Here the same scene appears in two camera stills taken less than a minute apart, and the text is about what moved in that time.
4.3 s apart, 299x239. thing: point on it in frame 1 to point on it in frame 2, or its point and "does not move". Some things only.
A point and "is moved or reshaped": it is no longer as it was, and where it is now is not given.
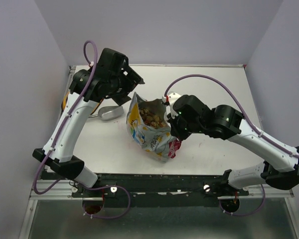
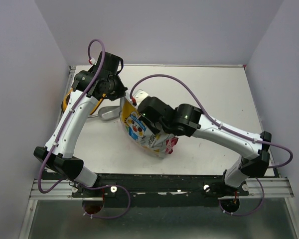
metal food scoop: x=109 y=112 does not move
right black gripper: x=175 y=130 to x=145 y=122
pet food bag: x=149 y=128 is moved or reshaped
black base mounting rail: x=158 y=190 does not move
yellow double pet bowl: x=64 y=101 does not move
